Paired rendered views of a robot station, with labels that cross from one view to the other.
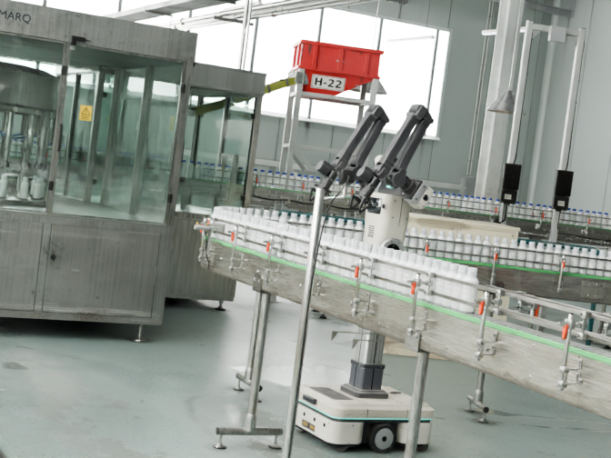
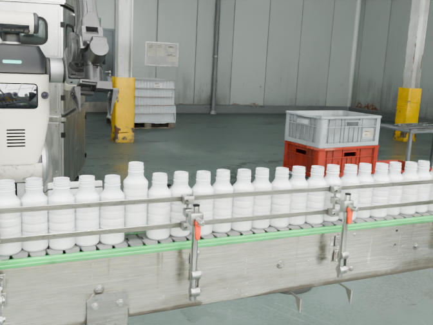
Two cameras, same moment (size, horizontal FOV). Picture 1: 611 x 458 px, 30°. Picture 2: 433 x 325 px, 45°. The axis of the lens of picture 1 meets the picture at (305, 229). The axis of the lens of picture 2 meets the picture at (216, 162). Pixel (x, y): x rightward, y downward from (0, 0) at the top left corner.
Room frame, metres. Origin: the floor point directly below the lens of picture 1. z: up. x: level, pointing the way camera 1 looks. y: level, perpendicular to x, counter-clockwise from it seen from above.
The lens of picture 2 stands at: (5.46, 1.35, 1.45)
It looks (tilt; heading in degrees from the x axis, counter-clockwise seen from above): 11 degrees down; 272
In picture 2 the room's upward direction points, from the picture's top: 3 degrees clockwise
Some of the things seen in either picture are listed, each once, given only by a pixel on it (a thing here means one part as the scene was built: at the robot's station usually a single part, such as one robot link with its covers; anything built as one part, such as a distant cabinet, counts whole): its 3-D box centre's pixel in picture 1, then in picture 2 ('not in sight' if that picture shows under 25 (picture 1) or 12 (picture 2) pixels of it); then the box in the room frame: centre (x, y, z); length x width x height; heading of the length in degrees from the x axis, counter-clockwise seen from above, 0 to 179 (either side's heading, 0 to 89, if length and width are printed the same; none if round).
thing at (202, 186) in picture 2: (295, 243); (202, 202); (5.53, 0.04, 1.08); 0.06 x 0.06 x 0.17
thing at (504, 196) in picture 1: (508, 184); not in sight; (11.48, -1.97, 1.55); 0.17 x 0.15 x 0.42; 99
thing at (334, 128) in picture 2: not in sight; (332, 128); (4.72, -2.55, 1.00); 0.61 x 0.41 x 0.22; 34
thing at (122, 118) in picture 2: not in sight; (122, 109); (7.38, -7.54, 0.55); 0.40 x 0.40 x 1.10; 27
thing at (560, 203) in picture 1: (560, 191); not in sight; (11.56, -2.52, 1.55); 0.17 x 0.15 x 0.42; 99
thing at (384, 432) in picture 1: (381, 437); not in sight; (6.02, -0.54, 0.08); 0.16 x 0.06 x 0.16; 118
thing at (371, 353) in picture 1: (367, 360); not in sight; (6.23, -0.43, 0.45); 0.13 x 0.13 x 0.40; 28
